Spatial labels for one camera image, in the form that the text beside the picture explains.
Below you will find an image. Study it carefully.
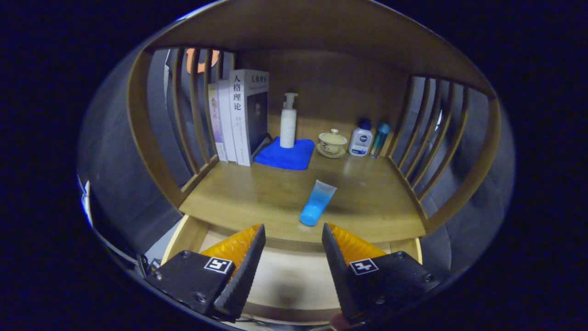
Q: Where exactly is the brown wooden drawer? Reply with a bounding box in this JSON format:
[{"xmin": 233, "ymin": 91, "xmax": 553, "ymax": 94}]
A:
[{"xmin": 161, "ymin": 214, "xmax": 423, "ymax": 325}]

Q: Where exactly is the teal slim bottle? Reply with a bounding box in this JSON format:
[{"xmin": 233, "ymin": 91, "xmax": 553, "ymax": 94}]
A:
[{"xmin": 369, "ymin": 122, "xmax": 391, "ymax": 159}]

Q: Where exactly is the blue squeeze tube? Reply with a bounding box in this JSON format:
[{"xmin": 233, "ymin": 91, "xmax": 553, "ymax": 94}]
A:
[{"xmin": 300, "ymin": 180, "xmax": 337, "ymax": 227}]

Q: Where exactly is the thin pink book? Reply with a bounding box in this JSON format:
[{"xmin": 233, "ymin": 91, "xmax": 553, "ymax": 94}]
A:
[{"xmin": 208, "ymin": 83, "xmax": 228, "ymax": 162}]

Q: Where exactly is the thin white book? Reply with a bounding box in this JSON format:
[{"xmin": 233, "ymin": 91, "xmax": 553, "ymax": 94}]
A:
[{"xmin": 217, "ymin": 79, "xmax": 238, "ymax": 163}]

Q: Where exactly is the wooden countertop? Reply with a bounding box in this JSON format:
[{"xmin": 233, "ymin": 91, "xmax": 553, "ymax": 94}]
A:
[{"xmin": 178, "ymin": 133, "xmax": 427, "ymax": 244}]

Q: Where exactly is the blue folded cloth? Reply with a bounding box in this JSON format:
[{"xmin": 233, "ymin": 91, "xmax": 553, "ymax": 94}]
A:
[{"xmin": 254, "ymin": 136, "xmax": 316, "ymax": 171}]

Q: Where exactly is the beige lidded teacup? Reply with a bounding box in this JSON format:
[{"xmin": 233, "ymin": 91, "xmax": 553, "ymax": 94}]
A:
[{"xmin": 316, "ymin": 129, "xmax": 348, "ymax": 159}]

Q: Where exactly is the thick white and dark book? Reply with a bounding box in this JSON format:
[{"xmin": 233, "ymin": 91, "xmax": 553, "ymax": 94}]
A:
[{"xmin": 229, "ymin": 69, "xmax": 270, "ymax": 167}]

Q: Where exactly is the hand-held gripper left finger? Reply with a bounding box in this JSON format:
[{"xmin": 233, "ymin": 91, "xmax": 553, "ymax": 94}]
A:
[{"xmin": 144, "ymin": 223, "xmax": 267, "ymax": 322}]

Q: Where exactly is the white pump bottle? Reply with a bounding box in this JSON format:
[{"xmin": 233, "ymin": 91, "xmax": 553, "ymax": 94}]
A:
[{"xmin": 280, "ymin": 92, "xmax": 299, "ymax": 149}]

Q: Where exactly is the white lotion bottle blue cap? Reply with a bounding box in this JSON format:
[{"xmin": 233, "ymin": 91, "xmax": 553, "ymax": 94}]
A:
[{"xmin": 348, "ymin": 119, "xmax": 373, "ymax": 157}]

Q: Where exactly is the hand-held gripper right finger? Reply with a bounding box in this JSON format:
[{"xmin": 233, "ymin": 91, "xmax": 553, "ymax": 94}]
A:
[{"xmin": 322, "ymin": 222, "xmax": 442, "ymax": 325}]

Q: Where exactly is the brown wooden cabinet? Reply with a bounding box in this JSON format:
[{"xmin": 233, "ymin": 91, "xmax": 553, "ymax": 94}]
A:
[{"xmin": 126, "ymin": 0, "xmax": 503, "ymax": 244}]

